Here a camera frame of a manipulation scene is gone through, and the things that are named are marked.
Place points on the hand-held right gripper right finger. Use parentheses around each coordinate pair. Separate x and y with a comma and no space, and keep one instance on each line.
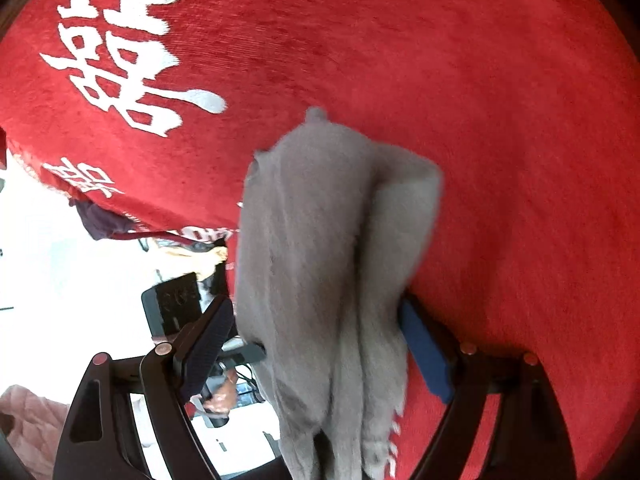
(425,355)

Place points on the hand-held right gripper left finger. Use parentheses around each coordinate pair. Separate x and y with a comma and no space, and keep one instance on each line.
(205,345)

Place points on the grey knit sweater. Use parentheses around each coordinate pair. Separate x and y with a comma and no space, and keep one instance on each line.
(320,235)

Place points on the person's left hand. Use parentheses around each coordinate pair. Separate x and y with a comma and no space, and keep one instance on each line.
(222,394)

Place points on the dark purple cloth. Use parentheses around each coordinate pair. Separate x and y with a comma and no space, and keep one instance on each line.
(102,221)

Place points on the pink cloth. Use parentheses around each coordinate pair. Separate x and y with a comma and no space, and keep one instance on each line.
(27,425)

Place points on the red printed blanket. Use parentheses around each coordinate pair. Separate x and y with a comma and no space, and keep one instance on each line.
(450,110)

